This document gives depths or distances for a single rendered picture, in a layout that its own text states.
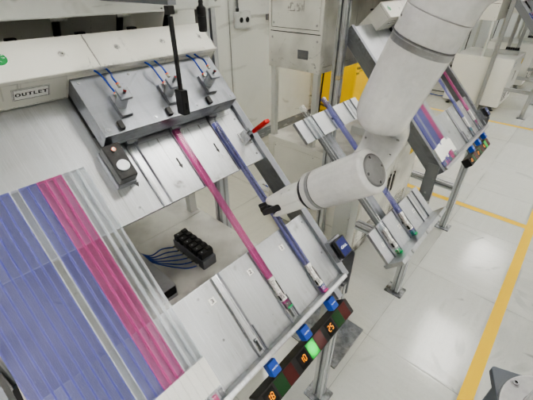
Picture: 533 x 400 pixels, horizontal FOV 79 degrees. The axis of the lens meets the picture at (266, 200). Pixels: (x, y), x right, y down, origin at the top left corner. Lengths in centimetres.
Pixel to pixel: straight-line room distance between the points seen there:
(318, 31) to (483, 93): 368
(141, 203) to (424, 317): 150
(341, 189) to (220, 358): 40
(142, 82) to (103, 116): 13
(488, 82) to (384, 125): 455
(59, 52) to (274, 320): 68
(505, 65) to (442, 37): 452
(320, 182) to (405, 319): 128
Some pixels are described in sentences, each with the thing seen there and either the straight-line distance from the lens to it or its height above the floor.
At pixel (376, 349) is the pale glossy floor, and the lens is 168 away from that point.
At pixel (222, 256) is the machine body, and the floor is 62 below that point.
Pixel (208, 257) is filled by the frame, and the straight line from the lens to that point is 104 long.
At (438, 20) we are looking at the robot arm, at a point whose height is 133.
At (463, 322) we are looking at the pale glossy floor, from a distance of 193.
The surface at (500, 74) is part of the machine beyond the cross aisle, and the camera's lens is 503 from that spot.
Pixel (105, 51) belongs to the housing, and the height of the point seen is 125.
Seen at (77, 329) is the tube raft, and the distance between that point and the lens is 65.
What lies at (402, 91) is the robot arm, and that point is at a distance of 51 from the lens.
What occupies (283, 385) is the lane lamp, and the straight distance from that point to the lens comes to 79.
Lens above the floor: 136
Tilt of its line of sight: 34 degrees down
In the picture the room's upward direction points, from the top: straight up
